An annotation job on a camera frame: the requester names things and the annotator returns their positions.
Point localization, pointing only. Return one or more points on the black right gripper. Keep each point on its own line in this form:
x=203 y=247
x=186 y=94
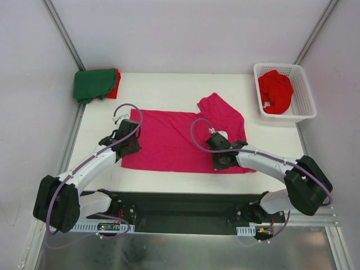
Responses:
x=220 y=162

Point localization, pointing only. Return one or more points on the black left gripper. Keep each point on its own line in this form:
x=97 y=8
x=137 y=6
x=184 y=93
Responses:
x=130 y=148

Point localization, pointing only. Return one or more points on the pink t shirt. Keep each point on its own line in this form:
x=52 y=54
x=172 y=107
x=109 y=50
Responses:
x=170 y=139

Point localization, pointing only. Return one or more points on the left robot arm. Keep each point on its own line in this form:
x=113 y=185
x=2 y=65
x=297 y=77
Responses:
x=59 y=202

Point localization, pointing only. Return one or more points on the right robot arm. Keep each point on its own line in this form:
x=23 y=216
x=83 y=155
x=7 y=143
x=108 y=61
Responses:
x=306 y=186

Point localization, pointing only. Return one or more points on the folded red t shirt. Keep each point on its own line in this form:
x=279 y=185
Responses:
x=114 y=92

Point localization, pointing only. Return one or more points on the folded green t shirt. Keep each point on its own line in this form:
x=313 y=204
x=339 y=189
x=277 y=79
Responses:
x=92 y=84

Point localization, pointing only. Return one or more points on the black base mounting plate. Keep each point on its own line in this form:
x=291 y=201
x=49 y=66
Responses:
x=184 y=213

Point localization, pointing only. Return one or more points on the red t shirt in basket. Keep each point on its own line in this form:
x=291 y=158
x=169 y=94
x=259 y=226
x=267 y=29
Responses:
x=276 y=92

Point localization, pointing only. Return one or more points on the white plastic laundry basket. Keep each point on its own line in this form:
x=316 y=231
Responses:
x=302 y=104

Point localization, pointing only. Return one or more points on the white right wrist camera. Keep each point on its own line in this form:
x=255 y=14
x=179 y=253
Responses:
x=221 y=132

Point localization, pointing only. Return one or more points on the right white cable duct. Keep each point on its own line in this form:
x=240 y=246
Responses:
x=255 y=230

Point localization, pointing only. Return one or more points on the white cable duct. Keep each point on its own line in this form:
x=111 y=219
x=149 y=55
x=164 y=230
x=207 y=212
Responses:
x=95 y=226
x=255 y=230

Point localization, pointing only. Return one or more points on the left white cable duct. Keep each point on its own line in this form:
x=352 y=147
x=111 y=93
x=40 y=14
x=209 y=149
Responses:
x=95 y=226

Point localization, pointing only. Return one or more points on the left aluminium corner post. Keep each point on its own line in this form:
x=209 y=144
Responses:
x=54 y=15

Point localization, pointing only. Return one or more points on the aluminium corner post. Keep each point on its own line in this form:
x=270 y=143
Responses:
x=54 y=15
x=321 y=22

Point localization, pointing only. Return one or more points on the right aluminium corner post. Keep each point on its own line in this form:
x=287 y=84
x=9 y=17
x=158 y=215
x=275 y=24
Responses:
x=321 y=22

